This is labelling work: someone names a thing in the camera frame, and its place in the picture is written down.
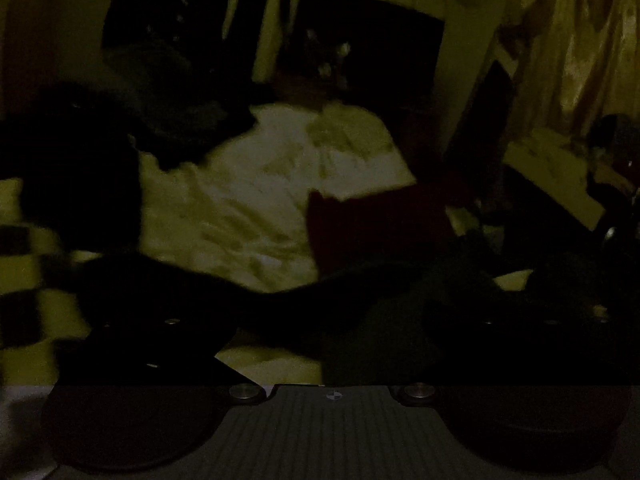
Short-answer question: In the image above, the checkered blanket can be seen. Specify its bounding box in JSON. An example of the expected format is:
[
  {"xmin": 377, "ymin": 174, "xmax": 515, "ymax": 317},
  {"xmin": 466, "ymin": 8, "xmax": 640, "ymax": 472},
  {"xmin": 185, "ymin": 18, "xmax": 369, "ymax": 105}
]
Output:
[{"xmin": 0, "ymin": 177, "xmax": 147, "ymax": 387}]

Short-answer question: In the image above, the dark red blanket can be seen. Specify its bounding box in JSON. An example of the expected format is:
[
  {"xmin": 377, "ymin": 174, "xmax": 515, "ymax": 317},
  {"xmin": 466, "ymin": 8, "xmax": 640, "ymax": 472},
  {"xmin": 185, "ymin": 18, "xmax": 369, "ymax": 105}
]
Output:
[{"xmin": 306, "ymin": 184, "xmax": 455, "ymax": 282}]

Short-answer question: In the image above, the dark object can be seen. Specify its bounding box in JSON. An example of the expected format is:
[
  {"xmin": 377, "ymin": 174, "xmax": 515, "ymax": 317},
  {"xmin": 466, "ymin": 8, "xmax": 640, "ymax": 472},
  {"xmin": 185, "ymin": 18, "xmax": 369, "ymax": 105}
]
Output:
[{"xmin": 582, "ymin": 112, "xmax": 640, "ymax": 281}]

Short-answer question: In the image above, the white shirt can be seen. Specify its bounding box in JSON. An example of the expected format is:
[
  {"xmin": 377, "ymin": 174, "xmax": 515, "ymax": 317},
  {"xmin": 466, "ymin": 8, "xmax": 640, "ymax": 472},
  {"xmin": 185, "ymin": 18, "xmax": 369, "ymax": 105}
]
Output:
[{"xmin": 134, "ymin": 101, "xmax": 417, "ymax": 295}]

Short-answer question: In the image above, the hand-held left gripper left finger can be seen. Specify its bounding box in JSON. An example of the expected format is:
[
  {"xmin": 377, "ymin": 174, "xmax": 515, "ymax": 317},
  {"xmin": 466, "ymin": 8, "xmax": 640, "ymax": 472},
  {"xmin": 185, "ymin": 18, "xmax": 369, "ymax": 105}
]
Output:
[{"xmin": 60, "ymin": 280, "xmax": 321, "ymax": 387}]

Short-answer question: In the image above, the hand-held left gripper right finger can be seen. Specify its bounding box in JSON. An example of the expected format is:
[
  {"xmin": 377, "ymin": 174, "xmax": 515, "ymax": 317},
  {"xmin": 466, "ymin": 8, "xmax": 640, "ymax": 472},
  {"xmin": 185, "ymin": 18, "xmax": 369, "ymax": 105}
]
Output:
[{"xmin": 320, "ymin": 252, "xmax": 623, "ymax": 387}]

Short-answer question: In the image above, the golden curtain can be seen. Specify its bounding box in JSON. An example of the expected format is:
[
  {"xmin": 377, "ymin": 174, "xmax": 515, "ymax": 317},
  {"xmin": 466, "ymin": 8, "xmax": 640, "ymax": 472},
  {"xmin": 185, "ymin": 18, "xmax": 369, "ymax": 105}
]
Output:
[{"xmin": 500, "ymin": 0, "xmax": 640, "ymax": 142}]

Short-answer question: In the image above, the dark wall cabinet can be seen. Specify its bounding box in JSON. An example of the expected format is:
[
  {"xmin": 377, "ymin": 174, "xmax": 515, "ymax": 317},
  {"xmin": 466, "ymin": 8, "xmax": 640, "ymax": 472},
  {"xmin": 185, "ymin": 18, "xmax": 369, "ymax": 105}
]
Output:
[
  {"xmin": 276, "ymin": 0, "xmax": 447, "ymax": 107},
  {"xmin": 101, "ymin": 0, "xmax": 282, "ymax": 83}
]

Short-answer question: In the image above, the pale side table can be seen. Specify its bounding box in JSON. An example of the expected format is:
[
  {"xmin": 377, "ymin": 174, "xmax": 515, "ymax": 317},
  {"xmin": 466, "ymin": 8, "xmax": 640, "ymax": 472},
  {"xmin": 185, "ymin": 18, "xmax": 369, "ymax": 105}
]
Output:
[{"xmin": 501, "ymin": 126, "xmax": 617, "ymax": 232}]

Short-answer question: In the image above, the dark cloth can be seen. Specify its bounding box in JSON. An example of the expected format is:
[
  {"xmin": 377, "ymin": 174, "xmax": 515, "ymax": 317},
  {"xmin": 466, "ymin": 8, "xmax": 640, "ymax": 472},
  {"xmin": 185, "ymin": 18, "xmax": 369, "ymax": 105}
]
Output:
[{"xmin": 0, "ymin": 42, "xmax": 257, "ymax": 261}]

